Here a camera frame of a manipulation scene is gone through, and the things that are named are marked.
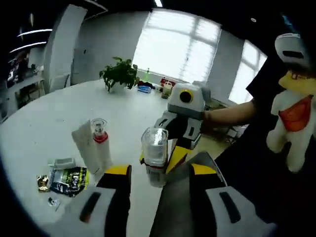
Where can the white chest device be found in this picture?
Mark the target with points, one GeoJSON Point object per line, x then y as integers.
{"type": "Point", "coordinates": [291, 44]}

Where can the white plush toy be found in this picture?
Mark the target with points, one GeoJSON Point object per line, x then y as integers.
{"type": "Point", "coordinates": [288, 108]}

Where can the green spray bottle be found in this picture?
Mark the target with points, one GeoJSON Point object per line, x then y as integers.
{"type": "Point", "coordinates": [147, 76]}

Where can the large window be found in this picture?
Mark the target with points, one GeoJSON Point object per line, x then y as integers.
{"type": "Point", "coordinates": [172, 44]}

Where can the green black skincare sachet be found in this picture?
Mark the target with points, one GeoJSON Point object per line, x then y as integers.
{"type": "Point", "coordinates": [71, 180]}

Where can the person in black clothes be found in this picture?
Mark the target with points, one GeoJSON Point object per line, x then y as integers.
{"type": "Point", "coordinates": [247, 160]}

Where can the small white skincare bottle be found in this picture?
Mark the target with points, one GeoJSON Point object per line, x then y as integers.
{"type": "Point", "coordinates": [63, 162]}
{"type": "Point", "coordinates": [155, 150]}

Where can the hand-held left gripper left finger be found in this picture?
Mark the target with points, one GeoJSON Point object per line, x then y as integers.
{"type": "Point", "coordinates": [113, 197]}

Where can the narrow window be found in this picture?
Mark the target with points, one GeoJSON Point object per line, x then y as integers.
{"type": "Point", "coordinates": [247, 74]}

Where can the blue packet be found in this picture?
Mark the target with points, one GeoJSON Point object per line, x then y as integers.
{"type": "Point", "coordinates": [145, 89]}

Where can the potted green plant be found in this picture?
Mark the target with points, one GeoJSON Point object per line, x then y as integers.
{"type": "Point", "coordinates": [121, 71]}

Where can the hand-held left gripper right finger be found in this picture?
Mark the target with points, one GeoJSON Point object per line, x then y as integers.
{"type": "Point", "coordinates": [222, 212]}

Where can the gold skincare sachet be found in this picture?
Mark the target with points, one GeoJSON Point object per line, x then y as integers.
{"type": "Point", "coordinates": [42, 184]}

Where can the white skincare tube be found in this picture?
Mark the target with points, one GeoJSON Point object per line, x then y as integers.
{"type": "Point", "coordinates": [85, 145]}

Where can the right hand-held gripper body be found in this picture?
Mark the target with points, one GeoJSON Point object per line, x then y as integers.
{"type": "Point", "coordinates": [185, 106]}

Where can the beige jar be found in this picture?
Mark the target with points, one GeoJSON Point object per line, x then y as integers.
{"type": "Point", "coordinates": [167, 92]}

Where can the tall red-collared skincare bottle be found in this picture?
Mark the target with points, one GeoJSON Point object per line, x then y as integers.
{"type": "Point", "coordinates": [102, 153]}

